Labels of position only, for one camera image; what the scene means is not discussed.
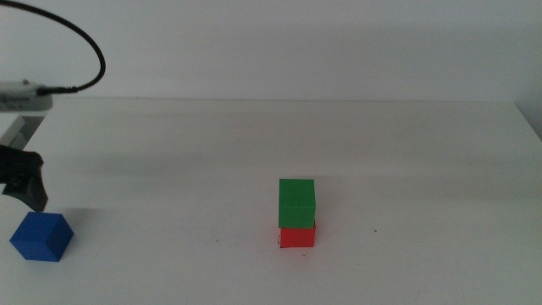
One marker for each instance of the red cube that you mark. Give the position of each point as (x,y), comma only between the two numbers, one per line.
(297,238)

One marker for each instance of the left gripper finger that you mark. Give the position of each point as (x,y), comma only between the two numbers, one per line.
(34,192)

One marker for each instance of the blue cube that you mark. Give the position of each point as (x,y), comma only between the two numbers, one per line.
(40,237)

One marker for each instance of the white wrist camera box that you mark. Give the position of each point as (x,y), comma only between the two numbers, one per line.
(21,97)

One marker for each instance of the white side table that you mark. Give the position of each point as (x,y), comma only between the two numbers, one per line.
(12,131)

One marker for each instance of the green cube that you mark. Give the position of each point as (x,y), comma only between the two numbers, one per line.
(296,203)

